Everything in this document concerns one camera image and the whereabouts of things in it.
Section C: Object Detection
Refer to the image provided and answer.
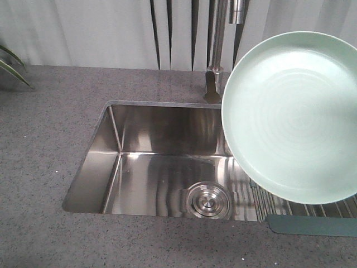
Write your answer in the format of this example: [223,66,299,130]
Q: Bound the steel kitchen faucet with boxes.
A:
[204,0,247,104]

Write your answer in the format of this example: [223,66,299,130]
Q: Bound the green wire dish rack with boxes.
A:
[249,180,356,237]

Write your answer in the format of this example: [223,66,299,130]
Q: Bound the white pleated curtain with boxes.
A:
[1,1,356,71]

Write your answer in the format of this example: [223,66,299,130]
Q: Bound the stainless steel sink basin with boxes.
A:
[62,102,259,222]

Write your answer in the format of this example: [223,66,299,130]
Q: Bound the round steel sink drain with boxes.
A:
[183,181,233,219]

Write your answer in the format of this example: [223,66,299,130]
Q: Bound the green plant leaves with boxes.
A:
[1,45,34,89]

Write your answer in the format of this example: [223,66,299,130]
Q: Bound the light green round plate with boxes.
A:
[221,31,356,204]

